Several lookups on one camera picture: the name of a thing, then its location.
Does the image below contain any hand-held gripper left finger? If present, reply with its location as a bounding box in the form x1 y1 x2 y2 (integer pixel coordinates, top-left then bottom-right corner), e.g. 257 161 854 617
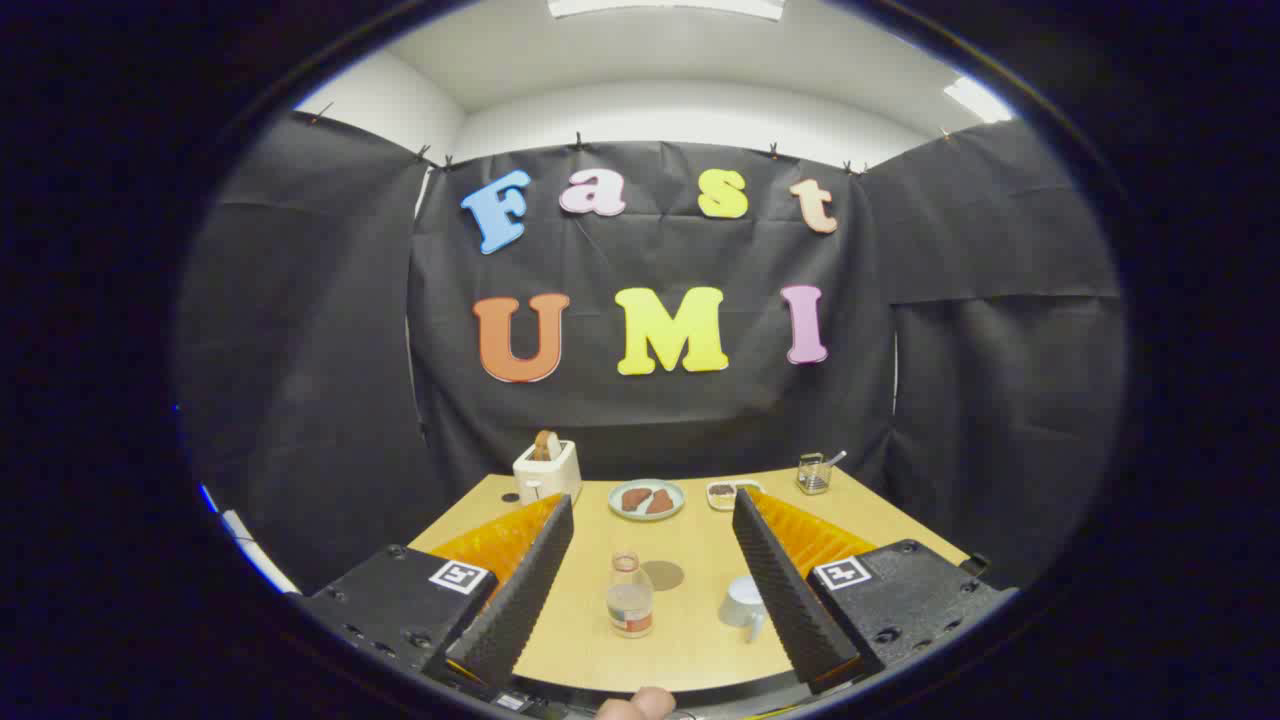
290 492 576 701

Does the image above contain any small ceiling light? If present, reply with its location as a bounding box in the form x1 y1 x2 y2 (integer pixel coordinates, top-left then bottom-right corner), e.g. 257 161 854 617
945 78 1013 123

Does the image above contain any long ceiling light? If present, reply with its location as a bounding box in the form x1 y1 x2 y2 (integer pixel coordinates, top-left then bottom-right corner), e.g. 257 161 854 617
548 0 786 21

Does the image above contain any clear plastic juice bottle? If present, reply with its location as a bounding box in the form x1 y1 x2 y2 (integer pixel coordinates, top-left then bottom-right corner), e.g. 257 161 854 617
606 550 655 639

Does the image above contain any cream toaster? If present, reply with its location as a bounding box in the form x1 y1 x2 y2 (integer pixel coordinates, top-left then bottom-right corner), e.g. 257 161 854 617
512 438 583 506

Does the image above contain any white cup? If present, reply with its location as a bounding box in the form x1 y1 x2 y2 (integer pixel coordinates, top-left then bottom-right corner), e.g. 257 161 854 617
718 574 771 644

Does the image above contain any pale green plate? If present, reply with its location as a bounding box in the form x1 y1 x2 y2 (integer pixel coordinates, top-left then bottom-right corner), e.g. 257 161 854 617
608 479 687 522

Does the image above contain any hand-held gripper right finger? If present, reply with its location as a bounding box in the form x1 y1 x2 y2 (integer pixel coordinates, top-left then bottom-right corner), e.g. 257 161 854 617
730 487 1021 696

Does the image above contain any wooden table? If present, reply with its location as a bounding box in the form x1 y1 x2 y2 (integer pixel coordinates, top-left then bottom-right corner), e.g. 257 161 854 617
405 465 973 696

